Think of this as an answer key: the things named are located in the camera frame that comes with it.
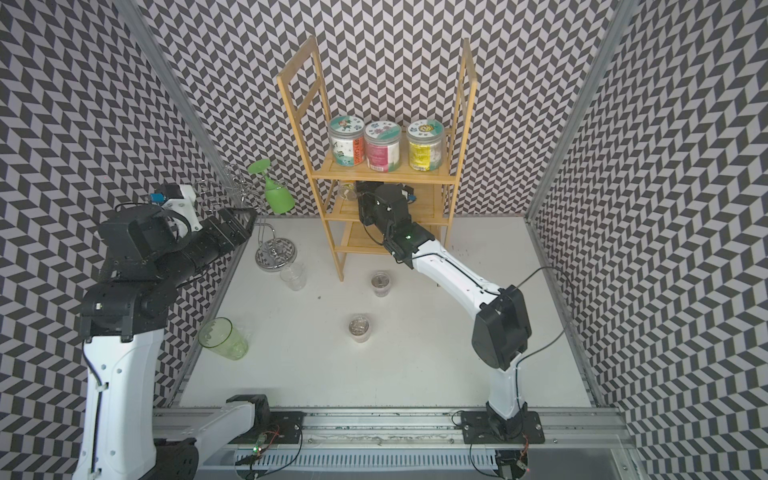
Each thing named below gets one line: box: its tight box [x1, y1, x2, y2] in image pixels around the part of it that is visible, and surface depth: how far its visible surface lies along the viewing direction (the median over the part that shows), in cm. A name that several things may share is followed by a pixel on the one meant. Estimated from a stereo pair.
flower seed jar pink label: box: [364, 121, 402, 173], surface depth 65 cm
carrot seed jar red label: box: [328, 115, 365, 167], surface depth 66 cm
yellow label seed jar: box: [407, 119, 445, 172], surface depth 64 cm
